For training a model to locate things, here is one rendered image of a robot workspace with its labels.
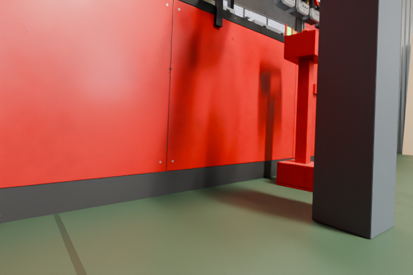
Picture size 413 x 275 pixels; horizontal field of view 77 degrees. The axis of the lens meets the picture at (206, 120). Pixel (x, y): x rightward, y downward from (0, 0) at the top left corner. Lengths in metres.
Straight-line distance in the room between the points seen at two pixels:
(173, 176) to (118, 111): 0.37
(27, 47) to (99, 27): 0.23
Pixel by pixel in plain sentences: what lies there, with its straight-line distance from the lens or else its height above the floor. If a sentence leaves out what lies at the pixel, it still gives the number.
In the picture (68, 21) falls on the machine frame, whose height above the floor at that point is 0.62.
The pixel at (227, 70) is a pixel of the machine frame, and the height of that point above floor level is 0.57.
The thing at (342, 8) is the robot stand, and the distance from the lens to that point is 0.99.
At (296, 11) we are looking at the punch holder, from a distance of 2.23.
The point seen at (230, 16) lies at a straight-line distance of 1.42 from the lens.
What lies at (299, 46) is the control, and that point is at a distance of 1.43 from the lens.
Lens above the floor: 0.31
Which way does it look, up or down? 1 degrees up
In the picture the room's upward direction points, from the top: 2 degrees clockwise
